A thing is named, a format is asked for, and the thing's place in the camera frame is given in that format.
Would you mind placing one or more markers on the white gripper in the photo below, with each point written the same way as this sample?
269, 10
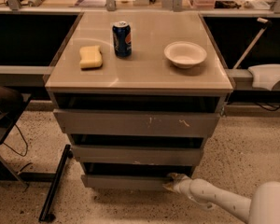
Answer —
184, 187

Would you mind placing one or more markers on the grey bottom drawer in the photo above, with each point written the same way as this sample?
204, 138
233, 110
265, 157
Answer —
130, 176

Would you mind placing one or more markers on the grey drawer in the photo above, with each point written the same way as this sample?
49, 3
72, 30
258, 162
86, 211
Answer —
138, 155
130, 176
136, 123

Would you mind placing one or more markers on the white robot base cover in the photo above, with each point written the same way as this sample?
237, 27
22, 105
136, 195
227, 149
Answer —
265, 76

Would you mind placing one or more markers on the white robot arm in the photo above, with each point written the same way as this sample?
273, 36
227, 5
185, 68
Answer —
262, 208

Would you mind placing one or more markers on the grey middle drawer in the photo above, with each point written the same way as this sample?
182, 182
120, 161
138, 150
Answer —
138, 155

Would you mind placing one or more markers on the grey drawer cabinet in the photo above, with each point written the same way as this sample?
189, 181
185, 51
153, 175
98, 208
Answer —
145, 81

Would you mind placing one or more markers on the grey top drawer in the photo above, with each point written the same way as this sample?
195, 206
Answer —
136, 123

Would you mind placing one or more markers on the white bowl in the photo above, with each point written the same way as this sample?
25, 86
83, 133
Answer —
184, 54

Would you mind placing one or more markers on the black metal stand leg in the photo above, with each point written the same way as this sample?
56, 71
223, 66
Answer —
46, 215

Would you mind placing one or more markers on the yellow sponge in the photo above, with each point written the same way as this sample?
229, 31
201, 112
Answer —
90, 57

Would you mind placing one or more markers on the blue Pepsi can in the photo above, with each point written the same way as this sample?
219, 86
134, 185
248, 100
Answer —
122, 39

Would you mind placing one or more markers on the black chair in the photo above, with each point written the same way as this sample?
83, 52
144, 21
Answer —
12, 104

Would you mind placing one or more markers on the white stick with handle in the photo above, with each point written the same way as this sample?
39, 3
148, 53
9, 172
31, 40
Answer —
265, 24

